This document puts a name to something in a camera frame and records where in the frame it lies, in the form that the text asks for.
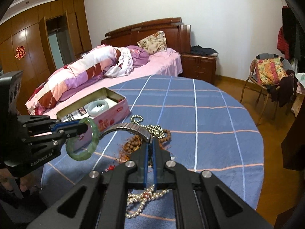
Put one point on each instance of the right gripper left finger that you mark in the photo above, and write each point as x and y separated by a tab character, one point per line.
131	175

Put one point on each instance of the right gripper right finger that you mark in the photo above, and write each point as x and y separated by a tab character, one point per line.
170	175

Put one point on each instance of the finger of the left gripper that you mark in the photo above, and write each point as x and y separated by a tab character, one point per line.
70	134
72	125

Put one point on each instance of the red string ornament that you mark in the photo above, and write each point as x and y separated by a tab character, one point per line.
110	168

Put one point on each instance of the green jade bangle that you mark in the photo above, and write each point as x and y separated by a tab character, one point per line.
82	146

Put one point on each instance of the pale jade bangle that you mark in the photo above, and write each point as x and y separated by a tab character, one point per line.
97	107

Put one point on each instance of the printed paper in tin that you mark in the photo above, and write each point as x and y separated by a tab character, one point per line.
81	112

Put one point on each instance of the pink metal tin box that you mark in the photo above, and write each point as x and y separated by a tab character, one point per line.
108	117

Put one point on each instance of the striped pink quilt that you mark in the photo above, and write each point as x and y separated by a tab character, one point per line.
95	63

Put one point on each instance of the blue plaid tablecloth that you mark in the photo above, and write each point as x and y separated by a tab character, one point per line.
210	131

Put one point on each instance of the red paper decoration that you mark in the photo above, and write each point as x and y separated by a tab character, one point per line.
20	52

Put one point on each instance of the wooden wardrobe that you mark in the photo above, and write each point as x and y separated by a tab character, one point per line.
29	29

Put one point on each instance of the purple garment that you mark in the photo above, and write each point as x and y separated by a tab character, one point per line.
139	55

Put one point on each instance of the pink bed mattress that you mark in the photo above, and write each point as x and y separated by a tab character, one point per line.
166	63

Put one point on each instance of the wooden nightstand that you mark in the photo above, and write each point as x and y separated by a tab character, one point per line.
199	67

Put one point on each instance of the floral pillow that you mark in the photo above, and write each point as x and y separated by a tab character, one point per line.
154	43

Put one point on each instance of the dark clothes on nightstand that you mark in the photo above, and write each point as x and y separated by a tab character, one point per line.
198	50

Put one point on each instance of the wooden headboard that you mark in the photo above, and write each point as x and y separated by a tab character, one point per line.
177	34

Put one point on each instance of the colourful patchwork cushion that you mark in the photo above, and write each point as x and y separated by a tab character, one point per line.
269	71

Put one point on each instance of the wooden chair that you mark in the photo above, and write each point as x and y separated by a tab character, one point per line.
282	94

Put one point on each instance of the hanging clothes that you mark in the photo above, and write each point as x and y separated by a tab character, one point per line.
291	38

